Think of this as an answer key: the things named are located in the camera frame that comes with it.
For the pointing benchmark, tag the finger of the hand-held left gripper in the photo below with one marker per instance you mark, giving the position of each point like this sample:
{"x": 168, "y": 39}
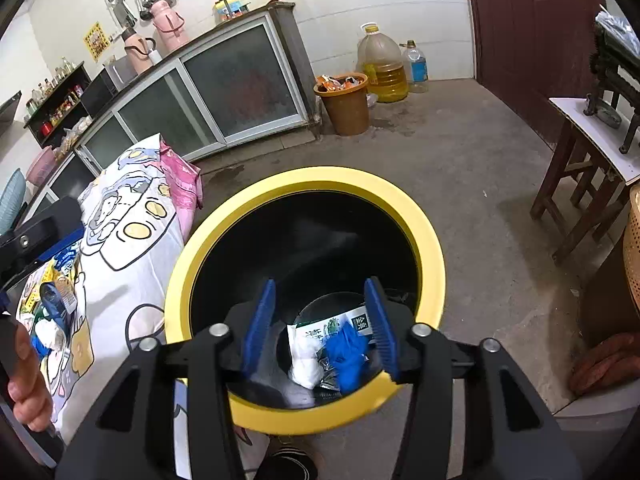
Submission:
{"x": 45, "y": 227}

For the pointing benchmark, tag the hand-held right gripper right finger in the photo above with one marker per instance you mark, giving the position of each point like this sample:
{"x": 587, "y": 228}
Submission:
{"x": 381, "y": 332}

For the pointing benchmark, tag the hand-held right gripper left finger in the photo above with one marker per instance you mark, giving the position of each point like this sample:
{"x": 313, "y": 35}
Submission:
{"x": 260, "y": 332}

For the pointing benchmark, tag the yellow rimmed black trash bin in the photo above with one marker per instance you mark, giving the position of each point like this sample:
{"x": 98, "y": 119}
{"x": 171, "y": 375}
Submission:
{"x": 310, "y": 180}

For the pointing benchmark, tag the person's left hand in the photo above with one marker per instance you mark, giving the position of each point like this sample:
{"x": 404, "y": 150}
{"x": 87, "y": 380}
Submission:
{"x": 30, "y": 385}

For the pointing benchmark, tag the blue white packet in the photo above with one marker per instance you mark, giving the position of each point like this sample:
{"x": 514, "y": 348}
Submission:
{"x": 67, "y": 259}

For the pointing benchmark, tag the light blue plastic basket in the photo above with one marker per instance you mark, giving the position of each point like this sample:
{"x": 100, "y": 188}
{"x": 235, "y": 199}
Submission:
{"x": 11, "y": 202}

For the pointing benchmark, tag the blue rubber glove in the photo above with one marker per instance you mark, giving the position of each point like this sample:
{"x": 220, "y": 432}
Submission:
{"x": 345, "y": 355}

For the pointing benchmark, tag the white crumpled tissue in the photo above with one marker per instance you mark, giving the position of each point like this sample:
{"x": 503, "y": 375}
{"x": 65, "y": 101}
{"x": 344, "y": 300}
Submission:
{"x": 306, "y": 372}
{"x": 49, "y": 332}

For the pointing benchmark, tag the white green packet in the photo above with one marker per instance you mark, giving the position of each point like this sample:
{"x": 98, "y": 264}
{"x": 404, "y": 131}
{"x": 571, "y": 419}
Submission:
{"x": 310, "y": 337}

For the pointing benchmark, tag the yellow printed packet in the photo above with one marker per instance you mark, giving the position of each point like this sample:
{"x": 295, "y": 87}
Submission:
{"x": 40, "y": 287}

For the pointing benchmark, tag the pink plastic basin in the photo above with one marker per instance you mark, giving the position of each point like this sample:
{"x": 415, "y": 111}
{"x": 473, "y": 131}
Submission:
{"x": 40, "y": 166}

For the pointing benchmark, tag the plastic bags of food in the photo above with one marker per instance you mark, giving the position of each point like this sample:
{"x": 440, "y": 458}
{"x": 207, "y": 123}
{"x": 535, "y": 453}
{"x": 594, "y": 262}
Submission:
{"x": 72, "y": 137}

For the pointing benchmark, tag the printed cartoon blanket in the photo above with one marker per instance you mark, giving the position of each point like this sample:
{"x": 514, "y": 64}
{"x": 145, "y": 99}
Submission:
{"x": 140, "y": 260}

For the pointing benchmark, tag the grey range hood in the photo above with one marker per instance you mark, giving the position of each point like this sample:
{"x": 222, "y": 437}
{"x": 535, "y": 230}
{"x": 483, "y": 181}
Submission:
{"x": 9, "y": 112}

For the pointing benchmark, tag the person's black striped shoe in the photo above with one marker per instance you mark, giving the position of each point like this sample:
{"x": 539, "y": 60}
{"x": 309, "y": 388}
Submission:
{"x": 292, "y": 465}

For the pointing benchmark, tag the row of seasoning bottles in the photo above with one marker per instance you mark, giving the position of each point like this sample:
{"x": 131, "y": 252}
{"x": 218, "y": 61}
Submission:
{"x": 47, "y": 90}

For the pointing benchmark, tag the black shelf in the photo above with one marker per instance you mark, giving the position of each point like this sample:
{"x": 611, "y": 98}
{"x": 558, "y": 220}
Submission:
{"x": 97, "y": 92}

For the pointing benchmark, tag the pink plastic bag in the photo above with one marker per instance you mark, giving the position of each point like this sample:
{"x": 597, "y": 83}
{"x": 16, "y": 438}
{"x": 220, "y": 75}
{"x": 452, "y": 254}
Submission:
{"x": 182, "y": 180}

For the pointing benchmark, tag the white appliance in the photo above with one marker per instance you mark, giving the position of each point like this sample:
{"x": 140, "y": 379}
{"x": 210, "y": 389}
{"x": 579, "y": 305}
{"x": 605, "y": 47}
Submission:
{"x": 119, "y": 72}

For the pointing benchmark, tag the small pink thermos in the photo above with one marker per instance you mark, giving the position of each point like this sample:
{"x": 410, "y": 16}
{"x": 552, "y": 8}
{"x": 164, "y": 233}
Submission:
{"x": 137, "y": 52}

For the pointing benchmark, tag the white cup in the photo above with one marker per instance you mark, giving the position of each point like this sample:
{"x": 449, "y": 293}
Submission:
{"x": 155, "y": 57}

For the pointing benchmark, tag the orange plastic bucket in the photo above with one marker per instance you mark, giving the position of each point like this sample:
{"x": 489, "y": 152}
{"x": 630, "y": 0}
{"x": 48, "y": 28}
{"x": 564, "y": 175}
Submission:
{"x": 347, "y": 110}

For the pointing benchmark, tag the large pink thermos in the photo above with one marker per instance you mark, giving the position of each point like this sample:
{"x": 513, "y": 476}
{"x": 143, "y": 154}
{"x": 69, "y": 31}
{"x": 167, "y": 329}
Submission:
{"x": 167, "y": 27}

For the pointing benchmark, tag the metal ladle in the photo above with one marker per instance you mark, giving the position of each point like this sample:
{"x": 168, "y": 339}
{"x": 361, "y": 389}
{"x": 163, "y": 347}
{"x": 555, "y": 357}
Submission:
{"x": 120, "y": 5}

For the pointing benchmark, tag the metal glass-door cabinet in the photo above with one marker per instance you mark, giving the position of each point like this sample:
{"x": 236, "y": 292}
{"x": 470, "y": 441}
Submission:
{"x": 235, "y": 75}

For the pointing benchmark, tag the wooden stool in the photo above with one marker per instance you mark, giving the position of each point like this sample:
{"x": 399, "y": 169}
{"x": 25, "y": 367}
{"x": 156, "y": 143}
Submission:
{"x": 570, "y": 170}

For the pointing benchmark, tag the orange snack wrappers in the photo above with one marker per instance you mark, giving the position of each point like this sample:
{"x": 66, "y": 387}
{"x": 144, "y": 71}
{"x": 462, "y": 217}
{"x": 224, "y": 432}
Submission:
{"x": 340, "y": 82}

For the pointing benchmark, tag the large cooking oil jug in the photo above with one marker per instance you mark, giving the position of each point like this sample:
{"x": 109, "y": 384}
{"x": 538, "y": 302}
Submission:
{"x": 385, "y": 75}

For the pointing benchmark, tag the woven basket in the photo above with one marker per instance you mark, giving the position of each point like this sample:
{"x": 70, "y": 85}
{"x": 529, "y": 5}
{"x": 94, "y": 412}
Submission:
{"x": 634, "y": 255}

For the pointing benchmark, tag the clear water bottle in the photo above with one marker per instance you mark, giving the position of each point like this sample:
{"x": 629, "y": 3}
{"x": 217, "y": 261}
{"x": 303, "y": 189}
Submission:
{"x": 417, "y": 67}

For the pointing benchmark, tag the yellow dish soap bottle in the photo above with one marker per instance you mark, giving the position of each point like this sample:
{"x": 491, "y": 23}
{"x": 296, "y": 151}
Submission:
{"x": 232, "y": 10}

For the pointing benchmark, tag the metal faucet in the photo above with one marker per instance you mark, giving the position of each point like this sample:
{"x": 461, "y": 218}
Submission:
{"x": 224, "y": 2}

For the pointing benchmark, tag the white board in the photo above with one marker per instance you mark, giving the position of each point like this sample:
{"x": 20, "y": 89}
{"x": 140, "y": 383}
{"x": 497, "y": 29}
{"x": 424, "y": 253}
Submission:
{"x": 580, "y": 117}

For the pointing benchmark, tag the dark red door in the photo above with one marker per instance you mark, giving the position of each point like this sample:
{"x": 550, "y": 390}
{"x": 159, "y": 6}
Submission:
{"x": 525, "y": 35}

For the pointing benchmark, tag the metal noodle press machine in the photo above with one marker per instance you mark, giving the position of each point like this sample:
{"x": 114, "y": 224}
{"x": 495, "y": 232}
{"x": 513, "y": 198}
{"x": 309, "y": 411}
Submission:
{"x": 615, "y": 60}

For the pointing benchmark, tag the yellow wall poster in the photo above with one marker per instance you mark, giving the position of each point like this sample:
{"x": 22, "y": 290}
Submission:
{"x": 96, "y": 38}

